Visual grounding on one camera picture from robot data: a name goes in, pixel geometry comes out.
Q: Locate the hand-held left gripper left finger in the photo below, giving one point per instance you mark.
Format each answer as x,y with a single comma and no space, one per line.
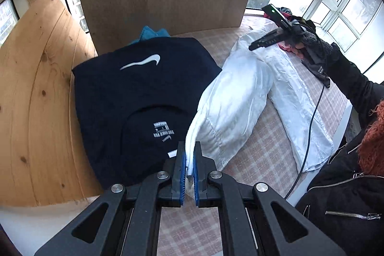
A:
182,178

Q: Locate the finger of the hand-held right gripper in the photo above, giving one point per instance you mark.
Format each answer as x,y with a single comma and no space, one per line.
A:
261,43

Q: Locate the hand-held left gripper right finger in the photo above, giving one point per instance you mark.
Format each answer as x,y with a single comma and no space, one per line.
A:
196,181

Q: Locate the white shirt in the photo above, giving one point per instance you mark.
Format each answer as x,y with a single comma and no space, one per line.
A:
240,94

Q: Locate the person's right forearm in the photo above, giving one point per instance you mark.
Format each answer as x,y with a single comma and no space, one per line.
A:
351,79

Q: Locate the person's right hand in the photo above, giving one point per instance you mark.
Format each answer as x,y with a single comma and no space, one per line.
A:
312,40

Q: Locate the dark red garment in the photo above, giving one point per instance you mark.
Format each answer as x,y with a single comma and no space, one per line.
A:
285,11

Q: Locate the pink garment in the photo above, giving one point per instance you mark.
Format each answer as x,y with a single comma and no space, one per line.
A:
286,47

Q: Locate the dark grey printed t-shirt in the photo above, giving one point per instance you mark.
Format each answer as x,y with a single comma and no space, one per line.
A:
318,70

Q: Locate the plaid bed sheet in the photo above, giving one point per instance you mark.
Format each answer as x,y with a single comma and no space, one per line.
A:
270,148

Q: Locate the navy t-shirt with white print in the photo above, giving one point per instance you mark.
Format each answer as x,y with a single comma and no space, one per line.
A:
120,94

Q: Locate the blue cloth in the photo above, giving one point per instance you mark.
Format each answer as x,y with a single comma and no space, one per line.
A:
148,33

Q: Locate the orange knitted scarf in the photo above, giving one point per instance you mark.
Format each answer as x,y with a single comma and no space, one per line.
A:
373,139

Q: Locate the pine wood board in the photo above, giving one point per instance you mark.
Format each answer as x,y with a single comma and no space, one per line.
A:
39,94

